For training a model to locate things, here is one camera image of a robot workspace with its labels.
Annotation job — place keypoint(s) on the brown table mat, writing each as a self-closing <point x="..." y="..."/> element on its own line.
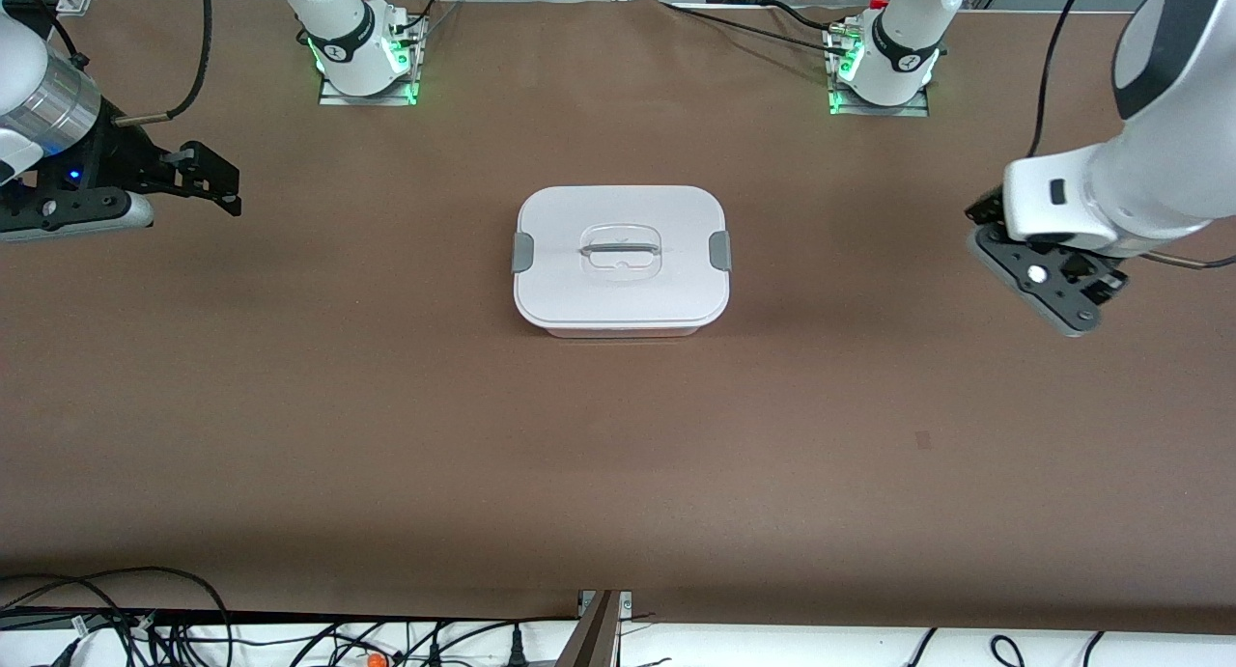
<point x="618" y="455"/>

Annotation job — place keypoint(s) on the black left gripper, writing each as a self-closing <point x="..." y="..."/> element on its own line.
<point x="1110" y="283"/>

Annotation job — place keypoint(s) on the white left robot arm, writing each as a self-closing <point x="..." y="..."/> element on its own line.
<point x="1159" y="175"/>

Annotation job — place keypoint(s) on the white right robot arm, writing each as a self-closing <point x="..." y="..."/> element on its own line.
<point x="338" y="20"/>

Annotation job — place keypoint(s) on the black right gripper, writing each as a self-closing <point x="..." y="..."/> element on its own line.
<point x="121" y="157"/>

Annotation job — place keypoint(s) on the aluminium frame strut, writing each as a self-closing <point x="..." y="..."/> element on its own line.
<point x="591" y="638"/>

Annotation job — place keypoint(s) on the white box lid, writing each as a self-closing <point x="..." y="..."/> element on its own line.
<point x="618" y="208"/>

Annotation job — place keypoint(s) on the translucent plastic storage box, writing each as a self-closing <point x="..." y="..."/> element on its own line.
<point x="623" y="332"/>

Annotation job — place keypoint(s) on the silver corner bracket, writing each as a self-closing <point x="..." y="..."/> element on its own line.
<point x="75" y="1"/>

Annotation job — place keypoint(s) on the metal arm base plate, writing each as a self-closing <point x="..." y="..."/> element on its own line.
<point x="406" y="96"/>
<point x="917" y="107"/>

